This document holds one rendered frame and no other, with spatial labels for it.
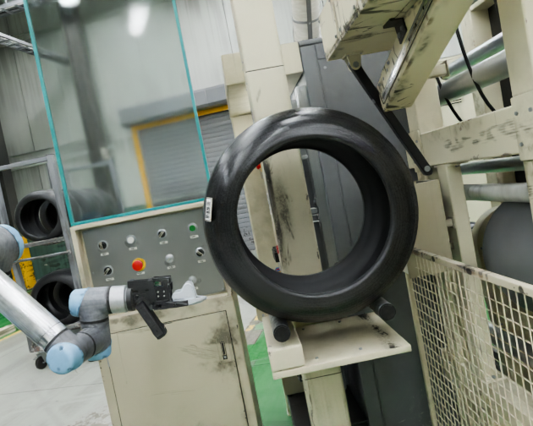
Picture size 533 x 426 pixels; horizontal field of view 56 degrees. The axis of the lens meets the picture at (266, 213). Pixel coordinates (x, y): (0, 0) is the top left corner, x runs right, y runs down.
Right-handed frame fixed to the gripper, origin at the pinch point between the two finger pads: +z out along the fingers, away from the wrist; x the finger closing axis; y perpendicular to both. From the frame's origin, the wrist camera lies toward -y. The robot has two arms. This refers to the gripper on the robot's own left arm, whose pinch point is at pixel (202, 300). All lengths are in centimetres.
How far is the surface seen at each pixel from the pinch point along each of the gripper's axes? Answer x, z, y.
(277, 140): -12.1, 22.9, 41.5
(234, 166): -11.6, 11.6, 35.9
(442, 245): 18, 76, 8
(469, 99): 276, 210, 94
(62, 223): 317, -147, 11
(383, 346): -9, 48, -14
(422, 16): -25, 57, 66
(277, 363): -11.8, 19.1, -15.4
